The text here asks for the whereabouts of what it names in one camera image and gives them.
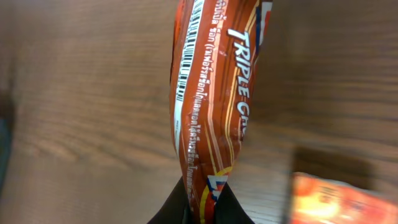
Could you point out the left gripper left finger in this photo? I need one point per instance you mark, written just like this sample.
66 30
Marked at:
176 208

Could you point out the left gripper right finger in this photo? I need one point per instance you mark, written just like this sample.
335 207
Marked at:
228 210

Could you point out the small orange snack box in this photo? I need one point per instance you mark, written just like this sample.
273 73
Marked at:
324 201

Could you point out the orange chocolate wafer bar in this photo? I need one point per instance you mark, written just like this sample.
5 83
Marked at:
214 63

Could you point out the grey plastic mesh basket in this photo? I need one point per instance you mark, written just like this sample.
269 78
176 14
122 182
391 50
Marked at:
6 142

